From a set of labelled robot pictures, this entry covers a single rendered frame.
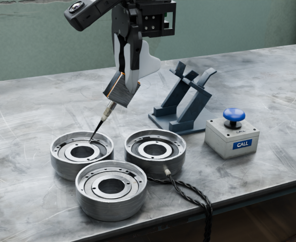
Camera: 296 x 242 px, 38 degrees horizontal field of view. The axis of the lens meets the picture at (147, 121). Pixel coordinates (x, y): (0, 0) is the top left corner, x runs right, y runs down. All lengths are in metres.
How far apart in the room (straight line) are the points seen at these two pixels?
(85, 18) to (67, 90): 0.41
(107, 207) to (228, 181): 0.22
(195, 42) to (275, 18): 0.59
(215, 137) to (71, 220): 0.31
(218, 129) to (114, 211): 0.27
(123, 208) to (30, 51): 1.77
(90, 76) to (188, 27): 1.54
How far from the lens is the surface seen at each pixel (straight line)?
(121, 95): 0.73
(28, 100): 1.00
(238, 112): 0.79
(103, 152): 0.73
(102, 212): 0.61
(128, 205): 0.61
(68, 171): 0.69
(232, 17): 2.75
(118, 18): 0.70
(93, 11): 0.65
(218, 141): 0.79
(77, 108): 0.94
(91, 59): 2.41
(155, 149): 0.76
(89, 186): 0.65
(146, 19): 0.68
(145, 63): 0.70
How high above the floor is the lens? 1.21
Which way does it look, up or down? 28 degrees down
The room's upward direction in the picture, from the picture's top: 2 degrees clockwise
